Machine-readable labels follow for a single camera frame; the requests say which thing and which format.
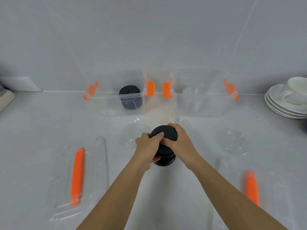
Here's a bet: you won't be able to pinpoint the person's right forearm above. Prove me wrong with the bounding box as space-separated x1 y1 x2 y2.
185 154 288 230

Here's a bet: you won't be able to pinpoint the white ceramic cup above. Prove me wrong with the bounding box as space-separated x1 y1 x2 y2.
281 77 307 105

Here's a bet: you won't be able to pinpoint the black cup lid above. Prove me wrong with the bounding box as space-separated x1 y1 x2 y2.
150 126 178 142

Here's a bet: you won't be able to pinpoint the person's left hand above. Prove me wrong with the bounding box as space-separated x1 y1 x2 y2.
134 132 165 170

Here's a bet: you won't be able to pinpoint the clear storage box orange latches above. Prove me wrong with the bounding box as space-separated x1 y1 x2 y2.
162 68 241 118
83 69 155 118

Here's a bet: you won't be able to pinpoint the beige appliance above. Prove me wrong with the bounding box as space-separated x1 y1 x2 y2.
0 87 16 112

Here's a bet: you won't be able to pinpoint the clear dome lid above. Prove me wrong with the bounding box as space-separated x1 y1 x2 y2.
168 117 192 132
216 130 249 156
120 123 152 149

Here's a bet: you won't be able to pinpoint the person's right hand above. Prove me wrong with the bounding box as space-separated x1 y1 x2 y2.
160 123 201 171

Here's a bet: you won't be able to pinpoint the stack of black cup lids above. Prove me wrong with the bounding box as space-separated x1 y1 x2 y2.
153 141 177 167
119 85 143 110

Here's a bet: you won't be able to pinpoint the white saucer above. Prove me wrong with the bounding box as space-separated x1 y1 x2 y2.
264 94 307 119
268 84 307 111
266 91 307 115

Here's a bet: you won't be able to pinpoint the person's left forearm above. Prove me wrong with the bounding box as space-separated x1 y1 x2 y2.
76 163 150 230

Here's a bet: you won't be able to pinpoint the clear box lid orange handle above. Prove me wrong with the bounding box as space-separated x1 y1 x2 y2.
49 137 109 222
217 158 295 230

